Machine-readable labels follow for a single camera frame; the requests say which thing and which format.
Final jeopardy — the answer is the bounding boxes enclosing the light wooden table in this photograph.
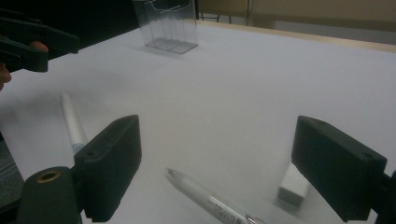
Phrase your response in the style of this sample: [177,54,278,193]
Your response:
[186,19,396,54]

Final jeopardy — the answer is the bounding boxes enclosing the white pen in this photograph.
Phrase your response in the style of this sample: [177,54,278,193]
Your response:
[59,91,90,155]

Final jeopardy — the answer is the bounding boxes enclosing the beige wooden shelf unit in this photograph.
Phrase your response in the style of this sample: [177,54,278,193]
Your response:
[197,0,396,33]

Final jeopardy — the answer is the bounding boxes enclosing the white tube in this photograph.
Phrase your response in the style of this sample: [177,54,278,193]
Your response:
[277,161,311,208]

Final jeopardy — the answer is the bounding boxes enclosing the white board table cover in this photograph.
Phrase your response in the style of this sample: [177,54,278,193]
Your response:
[0,19,396,224]

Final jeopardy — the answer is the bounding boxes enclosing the clear barrel pen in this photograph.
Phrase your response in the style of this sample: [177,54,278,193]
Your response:
[163,167,265,224]

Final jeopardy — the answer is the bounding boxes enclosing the black curtain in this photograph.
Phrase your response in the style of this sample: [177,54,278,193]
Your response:
[0,0,139,50]

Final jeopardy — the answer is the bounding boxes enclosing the clear plastic desk organizer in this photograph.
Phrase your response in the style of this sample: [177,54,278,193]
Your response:
[132,0,199,55]

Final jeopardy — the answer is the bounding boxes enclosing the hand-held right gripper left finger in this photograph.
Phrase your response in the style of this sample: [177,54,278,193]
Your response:
[73,114,143,223]

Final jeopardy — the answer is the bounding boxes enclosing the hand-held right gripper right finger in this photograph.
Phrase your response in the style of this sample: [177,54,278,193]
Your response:
[290,115,388,223]

